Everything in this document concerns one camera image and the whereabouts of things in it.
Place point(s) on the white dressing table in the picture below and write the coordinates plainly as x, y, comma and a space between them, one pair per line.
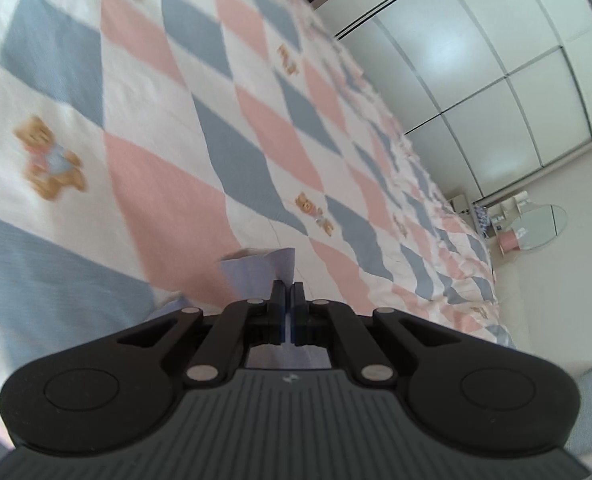
463, 205

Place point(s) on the checked teddy bear quilt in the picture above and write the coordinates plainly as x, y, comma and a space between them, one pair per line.
126, 160

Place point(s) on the white small shelf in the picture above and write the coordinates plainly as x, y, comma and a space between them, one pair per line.
513, 207

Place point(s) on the pink round container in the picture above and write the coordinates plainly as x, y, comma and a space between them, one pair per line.
509, 242

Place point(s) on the blue patterned cloth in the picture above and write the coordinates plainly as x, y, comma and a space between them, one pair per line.
481, 220

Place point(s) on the grey purple garment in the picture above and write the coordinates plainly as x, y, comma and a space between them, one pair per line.
261, 270

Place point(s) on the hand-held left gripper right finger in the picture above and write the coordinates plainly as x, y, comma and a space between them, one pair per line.
297, 312

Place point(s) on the white wardrobe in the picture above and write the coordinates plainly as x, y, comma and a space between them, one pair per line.
475, 60

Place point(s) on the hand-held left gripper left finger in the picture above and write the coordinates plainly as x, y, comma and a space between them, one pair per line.
281, 312

